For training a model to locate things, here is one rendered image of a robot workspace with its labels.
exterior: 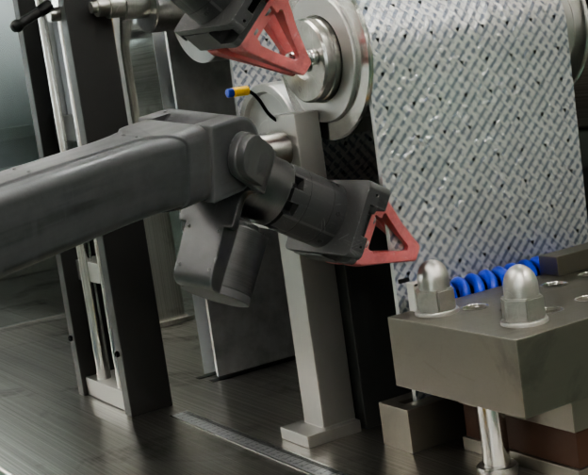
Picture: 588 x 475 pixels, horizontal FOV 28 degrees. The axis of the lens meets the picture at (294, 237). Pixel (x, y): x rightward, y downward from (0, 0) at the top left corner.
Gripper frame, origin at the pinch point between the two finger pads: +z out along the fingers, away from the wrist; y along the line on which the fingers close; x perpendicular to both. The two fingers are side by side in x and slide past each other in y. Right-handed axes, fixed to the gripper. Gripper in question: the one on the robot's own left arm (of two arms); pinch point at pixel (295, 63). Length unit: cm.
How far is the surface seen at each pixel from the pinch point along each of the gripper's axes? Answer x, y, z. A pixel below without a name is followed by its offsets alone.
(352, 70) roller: 1.7, 3.3, 3.3
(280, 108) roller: 0.2, -11.5, 6.6
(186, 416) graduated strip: -28.9, -22.6, 21.3
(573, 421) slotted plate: -16.8, 24.1, 24.1
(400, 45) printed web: 6.0, 4.3, 5.6
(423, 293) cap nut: -12.7, 12.1, 14.8
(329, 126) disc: -1.6, -2.0, 7.1
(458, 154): 1.9, 4.8, 16.2
